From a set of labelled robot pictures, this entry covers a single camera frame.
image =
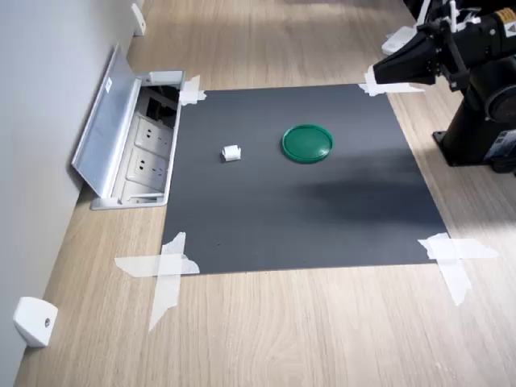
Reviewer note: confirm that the small white plastic terminal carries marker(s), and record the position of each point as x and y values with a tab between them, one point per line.
231	153

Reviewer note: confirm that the round green lid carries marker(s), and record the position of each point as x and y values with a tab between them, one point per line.
307	143

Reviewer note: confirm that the white tape strip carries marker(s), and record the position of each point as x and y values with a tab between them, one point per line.
137	266
369	82
457	282
192	97
397	88
471	248
192	84
165	294

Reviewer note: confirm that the black box with blue label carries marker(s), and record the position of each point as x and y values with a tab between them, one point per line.
502	151

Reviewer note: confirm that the dark grey mat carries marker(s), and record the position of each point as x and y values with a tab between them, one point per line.
282	209

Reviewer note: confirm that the white stand with post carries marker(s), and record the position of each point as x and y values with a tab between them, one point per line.
397	40

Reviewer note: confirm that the white corner bracket with screw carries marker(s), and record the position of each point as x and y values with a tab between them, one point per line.
34	322

